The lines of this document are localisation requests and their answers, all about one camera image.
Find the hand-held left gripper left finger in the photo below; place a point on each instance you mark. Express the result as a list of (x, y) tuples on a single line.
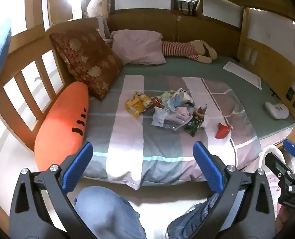
[(78, 164)]

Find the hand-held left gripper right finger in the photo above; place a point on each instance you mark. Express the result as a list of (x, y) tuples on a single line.
[(208, 169)]

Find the small red packet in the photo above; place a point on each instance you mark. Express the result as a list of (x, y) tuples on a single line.
[(223, 130)]

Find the green snack packet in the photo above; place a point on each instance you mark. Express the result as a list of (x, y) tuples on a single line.
[(193, 125)]

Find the clear plastic bag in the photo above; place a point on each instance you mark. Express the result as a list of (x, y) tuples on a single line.
[(169, 118)]

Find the yellow snack packet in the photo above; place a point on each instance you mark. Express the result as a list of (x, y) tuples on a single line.
[(136, 107)]

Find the white plastic object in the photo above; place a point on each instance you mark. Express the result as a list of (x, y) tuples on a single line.
[(272, 154)]

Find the white toy guitar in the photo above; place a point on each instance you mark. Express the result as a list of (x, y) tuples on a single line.
[(276, 110)]

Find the orange carrot plush pillow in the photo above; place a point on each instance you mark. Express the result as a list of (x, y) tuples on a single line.
[(62, 119)]

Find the person's right leg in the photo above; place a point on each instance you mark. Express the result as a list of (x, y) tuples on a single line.
[(189, 221)]

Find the striped pink grey blanket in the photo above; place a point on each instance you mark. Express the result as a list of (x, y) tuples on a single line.
[(137, 149)]

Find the green mattress sheet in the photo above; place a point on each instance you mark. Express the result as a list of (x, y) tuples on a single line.
[(249, 104)]

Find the white paper leaflet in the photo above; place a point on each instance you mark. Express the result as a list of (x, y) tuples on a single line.
[(181, 93)]

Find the light green wrapper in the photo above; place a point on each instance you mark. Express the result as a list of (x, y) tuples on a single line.
[(163, 95)]

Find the white flat board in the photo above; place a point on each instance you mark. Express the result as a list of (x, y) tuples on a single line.
[(242, 74)]

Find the brown floral cushion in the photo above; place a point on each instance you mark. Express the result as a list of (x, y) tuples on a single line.
[(87, 59)]

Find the striped plush doll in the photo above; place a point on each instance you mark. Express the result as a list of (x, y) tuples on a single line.
[(179, 48)]

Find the pink pillow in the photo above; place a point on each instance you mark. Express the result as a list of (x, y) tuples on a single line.
[(137, 46)]

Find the grey hanging cloth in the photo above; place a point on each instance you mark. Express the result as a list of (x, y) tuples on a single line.
[(103, 28)]

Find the white plush toy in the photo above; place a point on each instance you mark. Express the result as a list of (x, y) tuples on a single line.
[(96, 6)]

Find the wooden bed frame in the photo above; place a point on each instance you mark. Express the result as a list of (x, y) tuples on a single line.
[(25, 54)]

